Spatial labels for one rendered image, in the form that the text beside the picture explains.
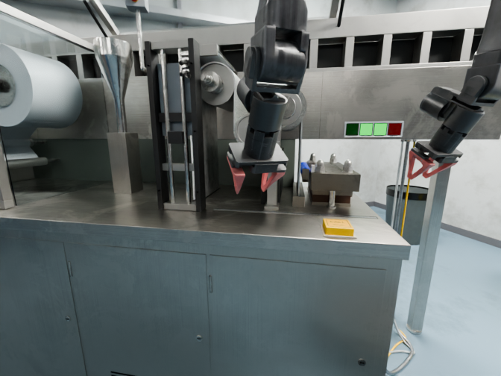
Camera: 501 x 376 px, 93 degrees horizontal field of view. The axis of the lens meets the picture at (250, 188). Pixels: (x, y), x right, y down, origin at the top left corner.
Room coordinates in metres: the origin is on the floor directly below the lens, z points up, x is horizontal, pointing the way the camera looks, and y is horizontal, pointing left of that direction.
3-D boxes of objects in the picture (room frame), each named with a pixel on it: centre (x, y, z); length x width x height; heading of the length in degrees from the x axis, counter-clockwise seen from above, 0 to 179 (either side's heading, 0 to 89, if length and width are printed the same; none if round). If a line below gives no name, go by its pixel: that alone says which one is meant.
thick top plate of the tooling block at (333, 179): (1.00, -0.32, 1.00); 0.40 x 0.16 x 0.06; 170
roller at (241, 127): (1.02, -0.02, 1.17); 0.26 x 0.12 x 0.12; 170
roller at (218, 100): (1.05, 0.10, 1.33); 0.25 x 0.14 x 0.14; 170
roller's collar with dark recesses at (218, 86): (0.89, 0.13, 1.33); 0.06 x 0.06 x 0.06; 80
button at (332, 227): (0.62, -0.24, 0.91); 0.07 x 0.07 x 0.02; 80
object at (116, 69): (1.10, 0.57, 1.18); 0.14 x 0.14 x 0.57
